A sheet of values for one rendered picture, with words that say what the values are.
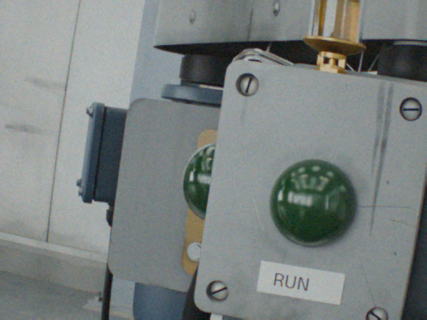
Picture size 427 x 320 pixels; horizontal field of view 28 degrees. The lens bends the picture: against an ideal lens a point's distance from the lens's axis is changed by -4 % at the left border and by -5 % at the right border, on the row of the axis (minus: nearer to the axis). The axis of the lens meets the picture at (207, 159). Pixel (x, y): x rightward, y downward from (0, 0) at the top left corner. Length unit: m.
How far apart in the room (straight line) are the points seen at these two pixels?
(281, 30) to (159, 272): 0.27
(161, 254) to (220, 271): 0.47
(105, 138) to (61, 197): 5.30
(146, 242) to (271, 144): 0.49
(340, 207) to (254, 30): 0.37
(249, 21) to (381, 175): 0.37
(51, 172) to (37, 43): 0.91
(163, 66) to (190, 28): 4.60
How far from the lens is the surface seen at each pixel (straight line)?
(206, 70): 0.81
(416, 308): 0.36
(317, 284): 0.31
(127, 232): 0.79
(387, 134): 0.30
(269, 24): 0.62
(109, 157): 0.80
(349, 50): 0.38
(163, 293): 0.82
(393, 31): 0.49
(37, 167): 6.16
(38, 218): 6.18
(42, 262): 6.16
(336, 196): 0.29
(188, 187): 0.32
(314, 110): 0.30
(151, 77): 5.37
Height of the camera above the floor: 1.31
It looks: 3 degrees down
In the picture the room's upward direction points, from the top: 8 degrees clockwise
